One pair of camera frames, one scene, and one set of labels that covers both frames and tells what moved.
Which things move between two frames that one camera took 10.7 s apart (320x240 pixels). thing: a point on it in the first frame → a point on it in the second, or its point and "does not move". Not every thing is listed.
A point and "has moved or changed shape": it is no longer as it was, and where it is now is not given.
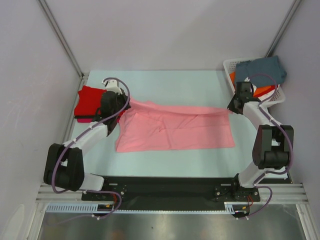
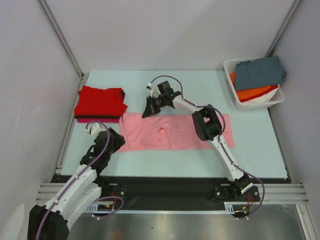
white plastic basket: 230,65 does not move
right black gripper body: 235,104 → 154,105
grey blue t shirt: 262,72 does not move
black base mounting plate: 170,193 does not move
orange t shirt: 257,90 does not move
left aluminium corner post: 62,37 does not move
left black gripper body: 121,100 → 117,142
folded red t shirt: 88,102 does not move
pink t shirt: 151,127 has moved or changed shape
